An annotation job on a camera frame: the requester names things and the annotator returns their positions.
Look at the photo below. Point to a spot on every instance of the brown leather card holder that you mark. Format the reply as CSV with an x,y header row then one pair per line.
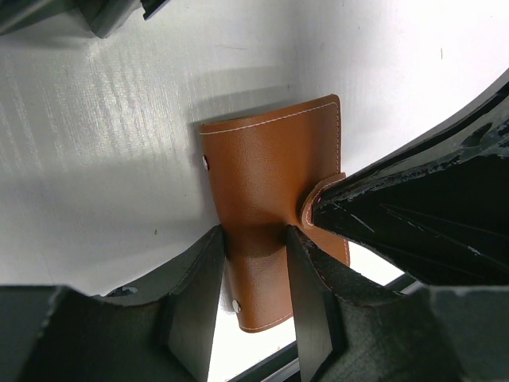
x,y
265,172

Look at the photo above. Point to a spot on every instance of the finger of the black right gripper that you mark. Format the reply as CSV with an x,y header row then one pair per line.
x,y
444,222
433,159

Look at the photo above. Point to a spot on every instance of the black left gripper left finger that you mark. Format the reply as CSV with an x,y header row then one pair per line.
x,y
159,327

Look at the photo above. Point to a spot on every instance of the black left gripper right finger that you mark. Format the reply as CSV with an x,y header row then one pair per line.
x,y
349,328

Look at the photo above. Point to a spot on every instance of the black plastic card box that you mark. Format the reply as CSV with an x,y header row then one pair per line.
x,y
102,17

